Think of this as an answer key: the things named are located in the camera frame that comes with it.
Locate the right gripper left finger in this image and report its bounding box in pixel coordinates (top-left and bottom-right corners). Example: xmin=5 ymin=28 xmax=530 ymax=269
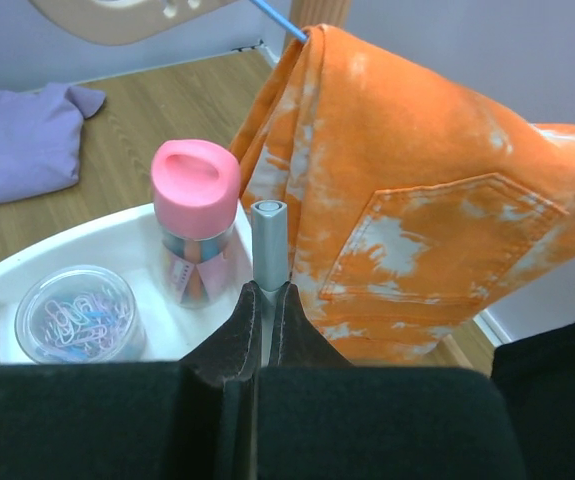
xmin=179 ymin=281 xmax=262 ymax=479

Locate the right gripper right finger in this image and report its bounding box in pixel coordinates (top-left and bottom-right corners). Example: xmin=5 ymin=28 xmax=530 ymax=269
xmin=259 ymin=282 xmax=351 ymax=479

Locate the grey cap white marker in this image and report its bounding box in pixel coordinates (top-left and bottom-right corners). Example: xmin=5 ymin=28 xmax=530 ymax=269
xmin=250 ymin=200 xmax=289 ymax=366

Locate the clear paperclip jar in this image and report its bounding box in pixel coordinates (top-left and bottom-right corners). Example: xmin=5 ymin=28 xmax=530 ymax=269
xmin=14 ymin=265 xmax=146 ymax=364

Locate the pink lid pen tube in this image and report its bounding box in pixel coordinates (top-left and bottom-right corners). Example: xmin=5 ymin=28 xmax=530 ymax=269
xmin=150 ymin=139 xmax=241 ymax=308

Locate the white drawer organizer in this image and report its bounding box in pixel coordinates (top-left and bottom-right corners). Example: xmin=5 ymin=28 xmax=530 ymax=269
xmin=0 ymin=204 xmax=252 ymax=364

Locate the orange patterned cloth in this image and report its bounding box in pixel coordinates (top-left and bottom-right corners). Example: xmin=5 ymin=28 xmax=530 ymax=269
xmin=231 ymin=25 xmax=575 ymax=364

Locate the purple folded cloth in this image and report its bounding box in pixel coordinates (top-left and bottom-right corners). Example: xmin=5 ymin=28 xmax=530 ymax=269
xmin=0 ymin=83 xmax=106 ymax=204

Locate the blue wire hanger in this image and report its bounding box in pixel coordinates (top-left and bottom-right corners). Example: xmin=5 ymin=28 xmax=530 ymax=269
xmin=250 ymin=0 xmax=308 ymax=44

